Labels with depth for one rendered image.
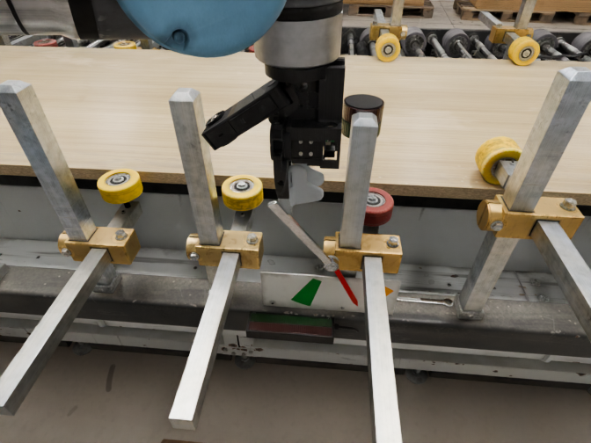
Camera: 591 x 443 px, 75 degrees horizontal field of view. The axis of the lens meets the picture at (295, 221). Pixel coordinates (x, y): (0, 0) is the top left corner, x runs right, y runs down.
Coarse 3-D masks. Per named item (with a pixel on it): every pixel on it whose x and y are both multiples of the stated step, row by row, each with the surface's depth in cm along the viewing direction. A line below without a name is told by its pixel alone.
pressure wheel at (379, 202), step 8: (368, 192) 73; (376, 192) 73; (384, 192) 72; (368, 200) 71; (376, 200) 71; (384, 200) 71; (392, 200) 71; (368, 208) 69; (376, 208) 69; (384, 208) 69; (392, 208) 70; (368, 216) 69; (376, 216) 69; (384, 216) 69; (368, 224) 70; (376, 224) 70
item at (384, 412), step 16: (368, 272) 63; (368, 288) 61; (384, 288) 61; (368, 304) 58; (384, 304) 58; (368, 320) 56; (384, 320) 56; (368, 336) 54; (384, 336) 54; (368, 352) 53; (384, 352) 52; (368, 368) 53; (384, 368) 50; (368, 384) 52; (384, 384) 49; (384, 400) 47; (384, 416) 46; (384, 432) 44; (400, 432) 44
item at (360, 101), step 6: (354, 96) 57; (360, 96) 57; (366, 96) 57; (372, 96) 57; (348, 102) 55; (354, 102) 55; (360, 102) 55; (366, 102) 55; (372, 102) 55; (378, 102) 55; (360, 108) 54; (366, 108) 54; (372, 108) 54
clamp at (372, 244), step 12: (324, 240) 69; (336, 240) 68; (372, 240) 68; (384, 240) 68; (336, 252) 66; (348, 252) 66; (360, 252) 66; (372, 252) 65; (384, 252) 65; (396, 252) 65; (348, 264) 68; (360, 264) 67; (384, 264) 67; (396, 264) 67
